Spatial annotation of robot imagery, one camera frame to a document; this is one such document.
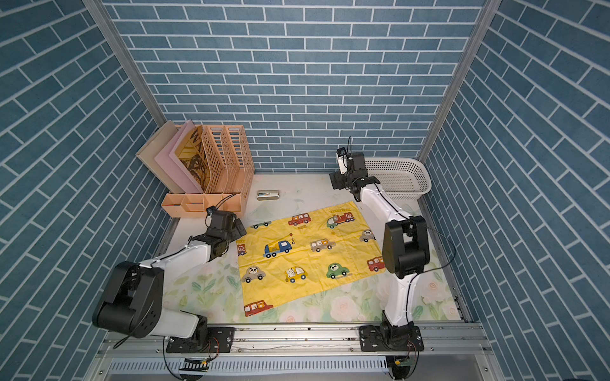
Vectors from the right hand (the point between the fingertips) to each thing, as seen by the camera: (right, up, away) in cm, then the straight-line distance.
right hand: (346, 172), depth 96 cm
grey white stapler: (-35, -10, +13) cm, 38 cm away
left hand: (-44, -22, -3) cm, 49 cm away
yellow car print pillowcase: (-22, -34, -5) cm, 40 cm away
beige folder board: (-76, +8, -5) cm, 77 cm away
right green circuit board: (+15, -60, -26) cm, 67 cm away
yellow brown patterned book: (-64, +7, +3) cm, 65 cm away
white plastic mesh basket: (+33, -1, +23) cm, 41 cm away
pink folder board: (-69, +2, -5) cm, 69 cm away
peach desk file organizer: (-57, +3, +24) cm, 62 cm away
